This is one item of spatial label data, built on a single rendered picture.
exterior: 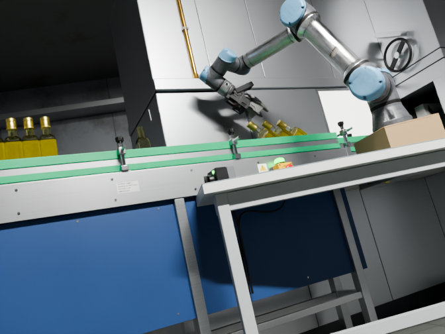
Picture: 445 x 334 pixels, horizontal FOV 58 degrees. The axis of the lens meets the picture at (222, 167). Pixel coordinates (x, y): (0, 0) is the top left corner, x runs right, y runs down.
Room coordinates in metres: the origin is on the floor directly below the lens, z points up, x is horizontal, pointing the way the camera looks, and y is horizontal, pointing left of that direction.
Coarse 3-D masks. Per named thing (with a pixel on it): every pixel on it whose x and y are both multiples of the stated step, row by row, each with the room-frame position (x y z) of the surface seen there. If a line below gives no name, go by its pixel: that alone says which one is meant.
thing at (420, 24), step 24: (384, 0) 2.40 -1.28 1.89; (408, 0) 2.26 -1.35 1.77; (432, 0) 2.24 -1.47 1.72; (384, 24) 2.45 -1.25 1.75; (408, 24) 2.31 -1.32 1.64; (432, 24) 2.20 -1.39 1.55; (384, 48) 2.50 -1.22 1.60; (432, 48) 2.23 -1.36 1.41; (408, 72) 2.41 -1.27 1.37; (432, 72) 2.28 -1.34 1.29; (408, 96) 2.49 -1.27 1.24; (432, 96) 2.62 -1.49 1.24
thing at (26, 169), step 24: (192, 144) 1.53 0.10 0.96; (216, 144) 1.58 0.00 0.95; (240, 144) 1.63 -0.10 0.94; (264, 144) 1.68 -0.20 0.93; (288, 144) 1.74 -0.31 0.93; (312, 144) 1.80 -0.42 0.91; (336, 144) 1.86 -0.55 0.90; (0, 168) 1.23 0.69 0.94; (24, 168) 1.26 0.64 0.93; (48, 168) 1.29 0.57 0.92; (72, 168) 1.33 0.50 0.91; (96, 168) 1.36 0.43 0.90; (144, 168) 1.44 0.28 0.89
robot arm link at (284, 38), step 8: (280, 32) 1.63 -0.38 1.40; (288, 32) 1.61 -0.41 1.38; (272, 40) 1.66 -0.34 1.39; (280, 40) 1.64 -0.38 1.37; (288, 40) 1.63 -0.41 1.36; (296, 40) 1.62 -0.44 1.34; (256, 48) 1.71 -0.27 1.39; (264, 48) 1.68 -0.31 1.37; (272, 48) 1.67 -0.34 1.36; (280, 48) 1.67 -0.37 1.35; (240, 56) 1.77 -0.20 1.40; (248, 56) 1.73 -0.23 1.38; (256, 56) 1.72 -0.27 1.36; (264, 56) 1.71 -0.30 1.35; (240, 64) 1.76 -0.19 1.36; (248, 64) 1.76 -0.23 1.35; (256, 64) 1.77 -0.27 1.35; (232, 72) 1.79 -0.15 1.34; (240, 72) 1.80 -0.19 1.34; (248, 72) 1.84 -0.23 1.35
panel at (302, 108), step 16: (256, 96) 2.00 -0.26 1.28; (272, 96) 2.05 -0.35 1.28; (288, 96) 2.10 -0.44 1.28; (304, 96) 2.15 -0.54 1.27; (272, 112) 2.04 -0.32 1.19; (288, 112) 2.08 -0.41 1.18; (304, 112) 2.13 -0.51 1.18; (320, 112) 2.18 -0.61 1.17; (304, 128) 2.12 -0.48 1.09; (320, 128) 2.17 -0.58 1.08
